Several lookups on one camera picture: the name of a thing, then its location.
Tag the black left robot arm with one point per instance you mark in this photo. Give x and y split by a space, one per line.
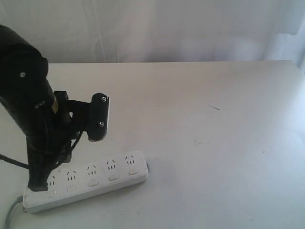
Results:
29 99

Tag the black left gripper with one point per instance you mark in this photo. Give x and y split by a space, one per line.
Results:
51 138

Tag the white five-socket power strip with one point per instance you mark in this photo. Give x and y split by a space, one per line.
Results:
76 183

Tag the white backdrop curtain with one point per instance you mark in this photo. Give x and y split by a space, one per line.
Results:
70 31

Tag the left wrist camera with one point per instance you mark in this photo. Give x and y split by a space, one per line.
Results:
90 117

